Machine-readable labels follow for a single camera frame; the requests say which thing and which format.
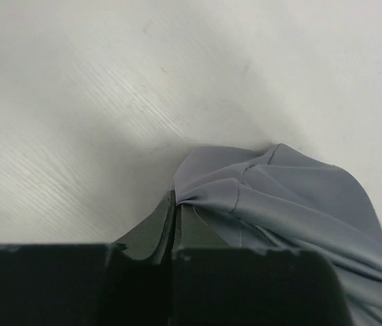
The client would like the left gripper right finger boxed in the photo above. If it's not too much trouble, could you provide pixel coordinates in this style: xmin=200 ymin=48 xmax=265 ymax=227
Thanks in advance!
xmin=170 ymin=205 xmax=352 ymax=325

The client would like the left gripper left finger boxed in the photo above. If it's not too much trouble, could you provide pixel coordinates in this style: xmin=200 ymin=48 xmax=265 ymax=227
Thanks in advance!
xmin=0 ymin=192 xmax=176 ymax=325

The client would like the grey pillowcase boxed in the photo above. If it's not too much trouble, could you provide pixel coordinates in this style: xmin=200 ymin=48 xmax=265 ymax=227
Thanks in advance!
xmin=174 ymin=144 xmax=382 ymax=325

